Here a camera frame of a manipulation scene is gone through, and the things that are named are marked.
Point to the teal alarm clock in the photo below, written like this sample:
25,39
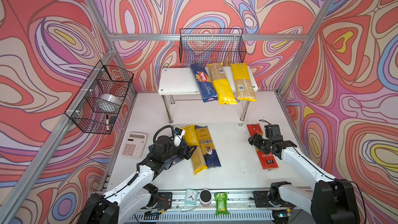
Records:
191,197

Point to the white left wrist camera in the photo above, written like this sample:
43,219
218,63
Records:
178,135

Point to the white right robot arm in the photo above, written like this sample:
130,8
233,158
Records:
332,200

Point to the green snack packet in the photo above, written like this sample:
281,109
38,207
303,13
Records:
221,203

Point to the clear yellow spaghetti bag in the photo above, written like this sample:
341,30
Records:
244,88

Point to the yellow Pastatime spaghetti bag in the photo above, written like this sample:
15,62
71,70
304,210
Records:
197,158

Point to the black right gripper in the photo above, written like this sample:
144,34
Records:
255,140

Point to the silver tape roll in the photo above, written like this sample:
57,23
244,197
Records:
111,98

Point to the black wire basket left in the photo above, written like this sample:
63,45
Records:
88,113

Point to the black wire basket back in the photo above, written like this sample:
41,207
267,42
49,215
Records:
211,45

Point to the white two-tier shelf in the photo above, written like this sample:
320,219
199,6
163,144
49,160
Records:
184,104

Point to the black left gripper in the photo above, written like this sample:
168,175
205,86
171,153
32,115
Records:
186,155

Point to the blue Ankara spaghetti bag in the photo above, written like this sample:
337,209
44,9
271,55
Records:
207,147

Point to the white pink calculator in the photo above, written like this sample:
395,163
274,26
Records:
134,145

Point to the blue Barilla spaghetti box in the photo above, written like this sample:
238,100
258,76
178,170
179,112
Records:
204,83

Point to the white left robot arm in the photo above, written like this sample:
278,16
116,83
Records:
137,191

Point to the red spaghetti bag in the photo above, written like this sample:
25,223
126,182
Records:
268,162

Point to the blue Barilla rigatoni box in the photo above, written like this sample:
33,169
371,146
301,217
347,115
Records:
174,161

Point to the aluminium frame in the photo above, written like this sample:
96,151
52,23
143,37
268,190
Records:
49,48

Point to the black wire basket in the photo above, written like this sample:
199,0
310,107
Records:
211,45
88,113

